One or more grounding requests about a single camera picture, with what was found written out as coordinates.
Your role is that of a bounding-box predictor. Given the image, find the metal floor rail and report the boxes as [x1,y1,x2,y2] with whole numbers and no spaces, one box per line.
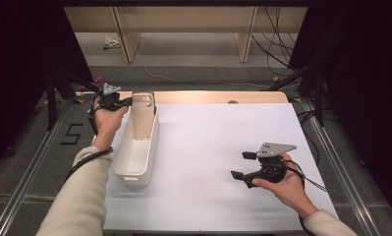
[300,97,378,236]
[0,97,71,236]

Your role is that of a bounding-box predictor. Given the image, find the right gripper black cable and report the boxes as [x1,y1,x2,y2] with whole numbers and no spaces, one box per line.
[281,159,329,193]

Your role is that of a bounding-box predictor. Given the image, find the grey translucent phone case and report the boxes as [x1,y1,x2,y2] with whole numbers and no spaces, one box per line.
[131,90,158,116]

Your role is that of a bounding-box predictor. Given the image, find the white plastic bin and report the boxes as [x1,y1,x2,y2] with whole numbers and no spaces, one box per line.
[113,92,161,188]

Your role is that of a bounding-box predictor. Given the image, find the beige phone case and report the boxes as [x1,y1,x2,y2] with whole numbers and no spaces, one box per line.
[131,92,155,141]

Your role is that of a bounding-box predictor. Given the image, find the person's left hand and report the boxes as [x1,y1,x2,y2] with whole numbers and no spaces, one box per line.
[91,97,130,150]

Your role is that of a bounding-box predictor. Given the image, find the person's right hand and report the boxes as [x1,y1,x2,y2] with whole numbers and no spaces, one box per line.
[252,152,319,219]

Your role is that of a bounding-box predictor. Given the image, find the black curtain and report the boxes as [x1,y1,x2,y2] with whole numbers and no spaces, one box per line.
[0,0,93,171]
[288,0,392,224]

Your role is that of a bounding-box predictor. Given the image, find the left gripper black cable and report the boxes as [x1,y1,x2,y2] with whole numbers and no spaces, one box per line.
[65,147,115,183]

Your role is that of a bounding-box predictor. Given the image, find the pink floor object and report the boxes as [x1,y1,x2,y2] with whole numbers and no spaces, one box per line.
[78,75,105,93]

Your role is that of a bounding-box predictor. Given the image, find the tangled black floor cables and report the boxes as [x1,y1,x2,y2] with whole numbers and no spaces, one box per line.
[252,6,300,71]

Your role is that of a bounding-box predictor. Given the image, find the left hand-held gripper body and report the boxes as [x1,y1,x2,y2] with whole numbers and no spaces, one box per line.
[94,83,122,113]

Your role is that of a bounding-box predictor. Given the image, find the light wooden table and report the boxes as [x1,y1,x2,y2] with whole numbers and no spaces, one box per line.
[118,90,290,105]

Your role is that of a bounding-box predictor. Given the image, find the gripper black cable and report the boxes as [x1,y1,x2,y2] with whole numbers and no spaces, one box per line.
[65,147,115,183]
[281,159,329,193]

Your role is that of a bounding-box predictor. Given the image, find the crumpled white paper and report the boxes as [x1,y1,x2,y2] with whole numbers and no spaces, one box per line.
[102,35,120,50]

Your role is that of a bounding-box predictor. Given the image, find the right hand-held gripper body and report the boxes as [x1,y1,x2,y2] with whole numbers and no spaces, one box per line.
[244,142,298,189]

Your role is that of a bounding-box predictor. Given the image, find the black metal stand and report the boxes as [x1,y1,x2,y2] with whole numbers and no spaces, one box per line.
[264,63,326,128]
[45,67,102,131]

